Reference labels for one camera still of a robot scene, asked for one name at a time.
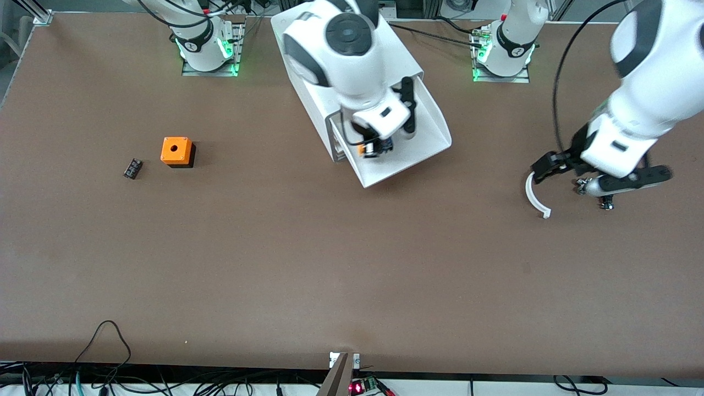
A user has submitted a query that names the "orange push button switch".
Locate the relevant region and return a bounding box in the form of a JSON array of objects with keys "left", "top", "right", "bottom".
[{"left": 356, "top": 137, "right": 394, "bottom": 161}]

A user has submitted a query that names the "white plastic drawer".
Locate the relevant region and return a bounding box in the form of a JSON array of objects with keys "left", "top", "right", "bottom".
[{"left": 334, "top": 74, "right": 453, "bottom": 189}]

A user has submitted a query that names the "white drawer cabinet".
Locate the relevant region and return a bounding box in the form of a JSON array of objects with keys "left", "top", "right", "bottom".
[{"left": 270, "top": 0, "right": 425, "bottom": 164}]

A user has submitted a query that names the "white half-round clamp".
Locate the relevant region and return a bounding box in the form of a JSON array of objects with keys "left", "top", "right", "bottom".
[{"left": 525, "top": 172, "right": 552, "bottom": 219}]

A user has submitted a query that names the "circuit board with red light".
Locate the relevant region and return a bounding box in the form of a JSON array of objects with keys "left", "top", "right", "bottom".
[{"left": 349, "top": 375, "right": 397, "bottom": 396}]

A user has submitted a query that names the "aluminium corner profile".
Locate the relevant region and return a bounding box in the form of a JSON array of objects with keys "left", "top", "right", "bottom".
[{"left": 11, "top": 0, "right": 54, "bottom": 26}]

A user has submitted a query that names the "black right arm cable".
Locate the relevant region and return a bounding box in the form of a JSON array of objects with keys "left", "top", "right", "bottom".
[{"left": 339, "top": 109, "right": 364, "bottom": 148}]

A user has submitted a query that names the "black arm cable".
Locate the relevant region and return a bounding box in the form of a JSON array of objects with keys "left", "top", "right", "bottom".
[
  {"left": 339, "top": 109, "right": 364, "bottom": 148},
  {"left": 552, "top": 0, "right": 634, "bottom": 158}
]

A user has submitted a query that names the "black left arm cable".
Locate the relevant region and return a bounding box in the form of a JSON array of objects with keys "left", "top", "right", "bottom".
[{"left": 552, "top": 0, "right": 634, "bottom": 158}]

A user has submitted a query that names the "aluminium arm base plate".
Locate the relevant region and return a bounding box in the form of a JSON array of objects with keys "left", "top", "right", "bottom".
[
  {"left": 469, "top": 26, "right": 531, "bottom": 84},
  {"left": 181, "top": 15, "right": 246, "bottom": 78}
]

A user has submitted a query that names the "black table cable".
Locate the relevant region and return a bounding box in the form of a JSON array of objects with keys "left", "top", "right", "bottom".
[{"left": 385, "top": 21, "right": 485, "bottom": 47}]

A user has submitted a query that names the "orange button enclosure box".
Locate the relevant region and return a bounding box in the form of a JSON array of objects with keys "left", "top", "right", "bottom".
[{"left": 160, "top": 136, "right": 197, "bottom": 169}]

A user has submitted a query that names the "aluminium profile post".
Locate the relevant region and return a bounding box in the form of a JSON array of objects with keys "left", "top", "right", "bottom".
[{"left": 316, "top": 352, "right": 355, "bottom": 396}]

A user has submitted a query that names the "black looped cable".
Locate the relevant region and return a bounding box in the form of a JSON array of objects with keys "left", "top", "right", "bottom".
[{"left": 74, "top": 320, "right": 133, "bottom": 380}]

